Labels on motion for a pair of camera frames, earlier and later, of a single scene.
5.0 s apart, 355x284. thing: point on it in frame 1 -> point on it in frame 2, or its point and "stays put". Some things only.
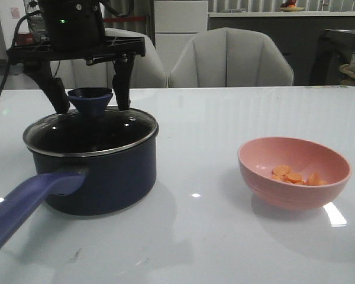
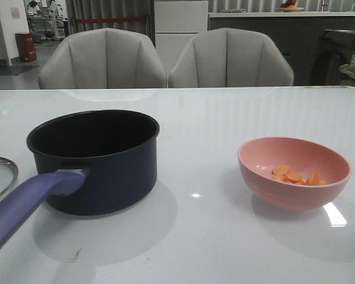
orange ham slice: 292,177 stays put
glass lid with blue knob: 90,128 -> 2,174
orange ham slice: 281,170 stays put
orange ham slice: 313,180 stays put
